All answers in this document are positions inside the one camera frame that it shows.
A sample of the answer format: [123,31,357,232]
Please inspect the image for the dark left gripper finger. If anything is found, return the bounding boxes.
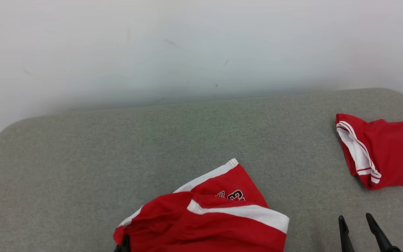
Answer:
[115,233,131,252]

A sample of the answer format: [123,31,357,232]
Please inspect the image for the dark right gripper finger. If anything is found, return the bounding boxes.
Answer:
[338,215,356,252]
[366,212,393,252]

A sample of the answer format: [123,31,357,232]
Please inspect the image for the red Bulls basketball jersey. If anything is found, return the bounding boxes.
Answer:
[335,113,403,190]

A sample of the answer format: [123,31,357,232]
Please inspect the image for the red shorts with white stripes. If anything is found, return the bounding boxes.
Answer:
[113,158,290,252]

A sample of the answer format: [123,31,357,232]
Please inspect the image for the grey fabric sofa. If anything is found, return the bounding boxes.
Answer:
[0,88,403,252]

